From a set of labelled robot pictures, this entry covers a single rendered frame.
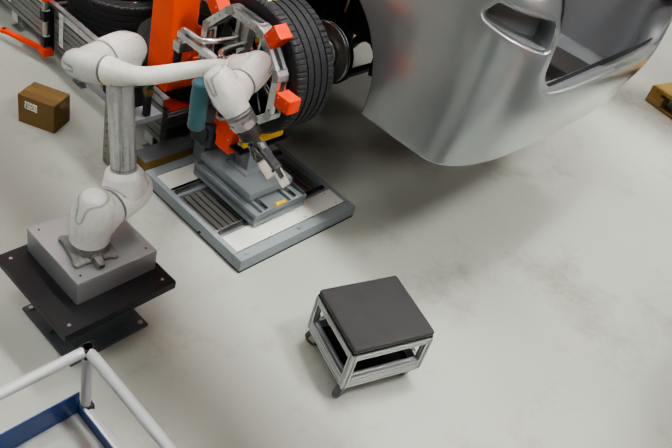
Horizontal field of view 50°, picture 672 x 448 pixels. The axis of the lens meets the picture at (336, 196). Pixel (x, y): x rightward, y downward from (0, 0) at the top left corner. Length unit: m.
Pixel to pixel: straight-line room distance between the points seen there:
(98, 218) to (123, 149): 0.28
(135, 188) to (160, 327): 0.68
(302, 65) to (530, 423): 1.88
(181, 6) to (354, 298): 1.58
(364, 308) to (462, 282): 0.97
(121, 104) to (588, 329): 2.62
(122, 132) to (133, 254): 0.51
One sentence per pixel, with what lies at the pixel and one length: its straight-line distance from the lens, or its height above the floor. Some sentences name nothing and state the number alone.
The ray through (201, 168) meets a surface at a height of 0.16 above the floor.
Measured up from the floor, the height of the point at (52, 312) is 0.30.
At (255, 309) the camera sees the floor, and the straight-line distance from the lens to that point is 3.42.
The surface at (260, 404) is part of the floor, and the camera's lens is 3.11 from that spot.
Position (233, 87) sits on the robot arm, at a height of 1.37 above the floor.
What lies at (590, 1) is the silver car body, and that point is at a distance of 4.71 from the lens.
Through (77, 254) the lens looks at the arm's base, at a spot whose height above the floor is 0.45.
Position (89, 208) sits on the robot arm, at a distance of 2.81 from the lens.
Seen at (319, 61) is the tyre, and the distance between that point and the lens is 3.30.
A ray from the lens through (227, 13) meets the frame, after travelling 3.37.
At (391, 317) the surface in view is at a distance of 3.10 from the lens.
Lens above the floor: 2.51
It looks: 37 degrees down
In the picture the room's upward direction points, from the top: 17 degrees clockwise
